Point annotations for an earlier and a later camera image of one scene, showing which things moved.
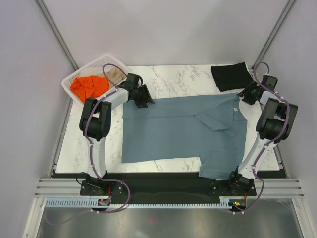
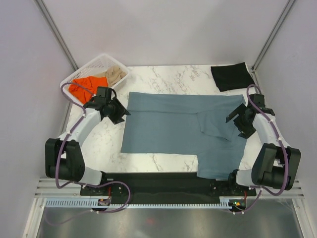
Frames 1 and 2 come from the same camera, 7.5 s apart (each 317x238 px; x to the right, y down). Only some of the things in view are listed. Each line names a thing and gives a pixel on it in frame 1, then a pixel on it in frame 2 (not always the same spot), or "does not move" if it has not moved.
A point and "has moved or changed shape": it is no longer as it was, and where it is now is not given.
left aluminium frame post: [43, 10] does not move
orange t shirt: [87, 87] does not move
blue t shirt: [212, 128] has moved or changed shape
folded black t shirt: [232, 77] does not move
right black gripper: [246, 92] → [245, 131]
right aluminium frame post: [288, 8] does not move
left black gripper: [145, 98] → [121, 110]
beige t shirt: [114, 75] does not move
